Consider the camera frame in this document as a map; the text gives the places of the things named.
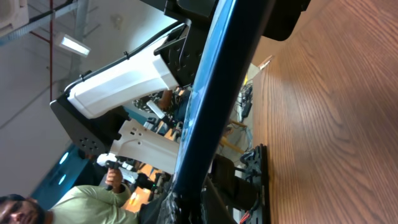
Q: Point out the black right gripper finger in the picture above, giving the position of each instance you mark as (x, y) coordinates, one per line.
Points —
(208, 208)

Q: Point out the Samsung Galaxy smartphone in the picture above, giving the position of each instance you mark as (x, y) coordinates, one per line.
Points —
(234, 33)

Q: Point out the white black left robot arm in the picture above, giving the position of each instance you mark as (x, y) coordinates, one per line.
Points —
(90, 109)

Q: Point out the ceiling fluorescent light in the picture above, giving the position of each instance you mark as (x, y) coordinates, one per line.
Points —
(69, 43)

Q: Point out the person in green shirt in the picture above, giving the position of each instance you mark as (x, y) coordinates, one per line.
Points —
(81, 204)

